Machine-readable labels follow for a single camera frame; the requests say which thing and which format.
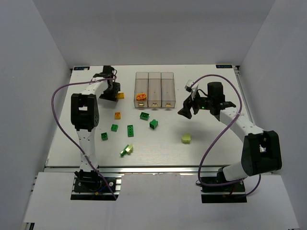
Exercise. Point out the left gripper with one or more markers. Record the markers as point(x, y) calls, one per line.
point(111, 91)

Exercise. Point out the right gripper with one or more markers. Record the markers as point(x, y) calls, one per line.
point(192, 104)

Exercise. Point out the yellow lego brick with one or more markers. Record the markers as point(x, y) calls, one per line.
point(120, 95)

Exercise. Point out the orange round lego piece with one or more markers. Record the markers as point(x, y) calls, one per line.
point(141, 97)

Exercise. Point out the green sloped lego brick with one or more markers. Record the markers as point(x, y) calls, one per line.
point(153, 124)

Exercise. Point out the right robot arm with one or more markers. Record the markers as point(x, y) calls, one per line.
point(261, 149)

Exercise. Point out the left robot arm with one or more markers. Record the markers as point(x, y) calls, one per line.
point(85, 113)

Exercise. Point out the right clear container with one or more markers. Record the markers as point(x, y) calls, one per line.
point(168, 90)

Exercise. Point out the clear container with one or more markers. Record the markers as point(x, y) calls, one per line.
point(168, 90)
point(154, 89)
point(141, 85)

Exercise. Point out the light green sloped lego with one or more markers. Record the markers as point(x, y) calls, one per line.
point(186, 138)

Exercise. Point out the left clear container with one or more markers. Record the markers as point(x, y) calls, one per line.
point(141, 85)

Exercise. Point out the green 2x2 lego brick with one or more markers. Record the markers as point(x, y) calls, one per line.
point(114, 128)
point(104, 136)

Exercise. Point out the middle clear container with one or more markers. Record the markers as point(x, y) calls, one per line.
point(154, 89)

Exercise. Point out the green 2x3 lego brick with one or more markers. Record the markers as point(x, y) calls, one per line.
point(144, 116)

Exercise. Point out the left blue label sticker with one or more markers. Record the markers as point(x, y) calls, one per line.
point(81, 68)

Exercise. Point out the blue label sticker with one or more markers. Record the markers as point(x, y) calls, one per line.
point(81, 68)
point(224, 66)

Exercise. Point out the green 2x2 lego brick lower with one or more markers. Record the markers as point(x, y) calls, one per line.
point(104, 136)

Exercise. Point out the green long lego brick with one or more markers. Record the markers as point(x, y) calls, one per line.
point(130, 131)

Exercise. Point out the right blue label sticker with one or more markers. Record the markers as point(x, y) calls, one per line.
point(224, 66)

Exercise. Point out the light green lego on plate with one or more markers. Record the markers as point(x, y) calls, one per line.
point(129, 149)

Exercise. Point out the green flat lego plate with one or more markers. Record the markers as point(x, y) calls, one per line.
point(123, 152)

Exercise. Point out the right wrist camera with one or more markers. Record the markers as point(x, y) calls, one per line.
point(192, 88)

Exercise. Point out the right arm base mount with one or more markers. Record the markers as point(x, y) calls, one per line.
point(234, 193)

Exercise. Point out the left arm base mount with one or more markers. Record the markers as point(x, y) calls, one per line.
point(87, 189)

